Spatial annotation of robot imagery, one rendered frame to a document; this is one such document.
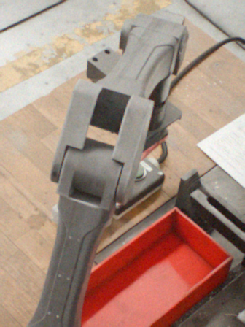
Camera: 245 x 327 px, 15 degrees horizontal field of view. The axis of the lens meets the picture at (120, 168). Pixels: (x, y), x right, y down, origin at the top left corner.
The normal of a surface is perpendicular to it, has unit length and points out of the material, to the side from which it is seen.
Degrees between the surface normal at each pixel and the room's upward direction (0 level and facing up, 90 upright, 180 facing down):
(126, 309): 0
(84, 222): 54
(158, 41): 17
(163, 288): 0
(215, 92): 0
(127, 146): 47
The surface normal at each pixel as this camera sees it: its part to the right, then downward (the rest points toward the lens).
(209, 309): 0.09, -0.63
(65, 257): -0.20, 0.22
